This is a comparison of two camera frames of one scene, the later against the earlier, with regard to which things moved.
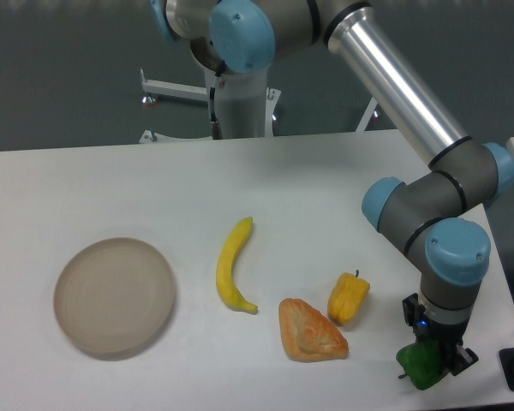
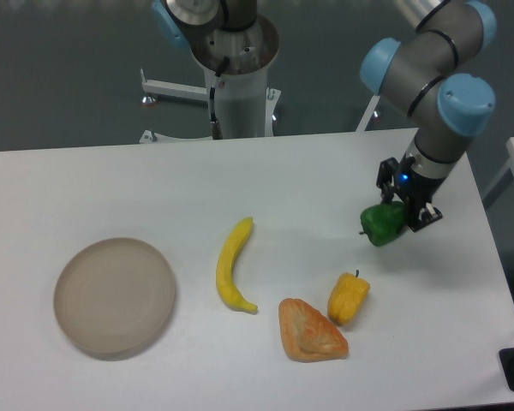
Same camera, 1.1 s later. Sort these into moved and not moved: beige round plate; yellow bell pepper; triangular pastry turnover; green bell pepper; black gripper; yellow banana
Moved: black gripper; green bell pepper
Not moved: triangular pastry turnover; yellow banana; yellow bell pepper; beige round plate
